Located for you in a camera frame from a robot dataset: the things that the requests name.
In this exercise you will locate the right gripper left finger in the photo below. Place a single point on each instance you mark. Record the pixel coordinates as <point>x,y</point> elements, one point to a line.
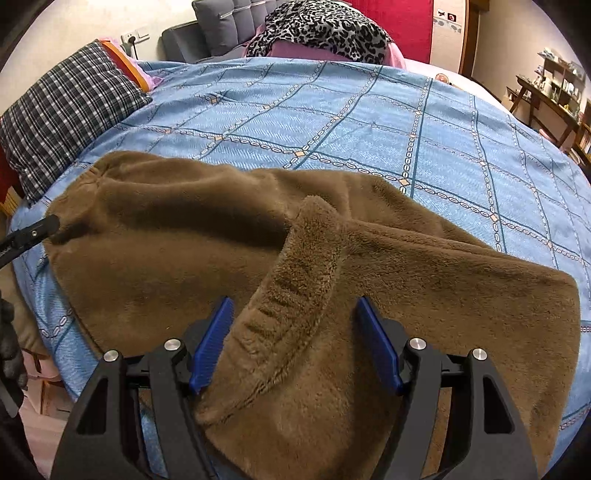
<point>103,438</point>

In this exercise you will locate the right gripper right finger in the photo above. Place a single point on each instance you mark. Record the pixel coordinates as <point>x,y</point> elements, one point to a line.
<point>485,435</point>

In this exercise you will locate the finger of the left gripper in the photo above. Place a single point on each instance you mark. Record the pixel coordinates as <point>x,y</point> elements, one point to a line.
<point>22,240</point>

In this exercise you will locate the brown fleece pants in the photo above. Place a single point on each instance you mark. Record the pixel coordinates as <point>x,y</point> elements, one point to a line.
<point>147,244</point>

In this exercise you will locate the plaid pillow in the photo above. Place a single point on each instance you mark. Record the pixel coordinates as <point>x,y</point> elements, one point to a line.
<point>60,115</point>

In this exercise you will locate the grey padded headboard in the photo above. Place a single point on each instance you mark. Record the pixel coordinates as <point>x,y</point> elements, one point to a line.
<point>220,31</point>

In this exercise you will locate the wooden bookshelf with books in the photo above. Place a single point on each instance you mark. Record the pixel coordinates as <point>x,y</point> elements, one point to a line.
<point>580,149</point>

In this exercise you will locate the blue patterned bedspread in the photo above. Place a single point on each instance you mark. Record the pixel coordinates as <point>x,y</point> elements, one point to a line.
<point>461,156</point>

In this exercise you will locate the pink pillow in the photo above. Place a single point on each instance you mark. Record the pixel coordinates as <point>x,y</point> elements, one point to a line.
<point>378,51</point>

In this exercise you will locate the wooden desk with shelf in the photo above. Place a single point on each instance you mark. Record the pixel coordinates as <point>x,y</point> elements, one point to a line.
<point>558,86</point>

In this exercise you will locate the small object on bed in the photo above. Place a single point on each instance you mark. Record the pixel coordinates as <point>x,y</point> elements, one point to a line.
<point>443,78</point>

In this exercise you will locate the leopard print cloth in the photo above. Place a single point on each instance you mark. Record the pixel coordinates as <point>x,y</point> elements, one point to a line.
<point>320,19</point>

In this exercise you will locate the red curtain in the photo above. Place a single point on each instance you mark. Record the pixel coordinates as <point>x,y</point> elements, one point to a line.
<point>408,22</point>

